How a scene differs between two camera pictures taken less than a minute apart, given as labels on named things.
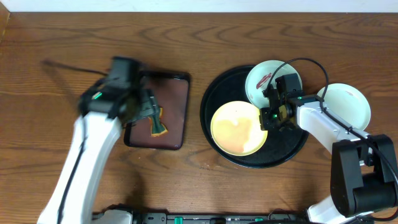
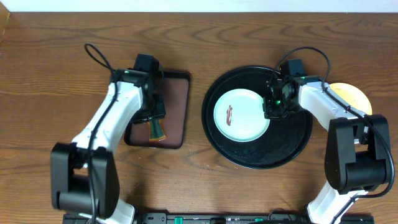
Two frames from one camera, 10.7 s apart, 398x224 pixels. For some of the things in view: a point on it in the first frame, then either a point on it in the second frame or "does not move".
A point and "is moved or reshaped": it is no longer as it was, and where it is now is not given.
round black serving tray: [279, 147] does not move
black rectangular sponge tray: [172, 91] does not move
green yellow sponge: [157, 127] is moved or reshaped
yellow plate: [236, 129] → [352, 96]
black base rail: [280, 218] does not move
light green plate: [262, 76] → [239, 116]
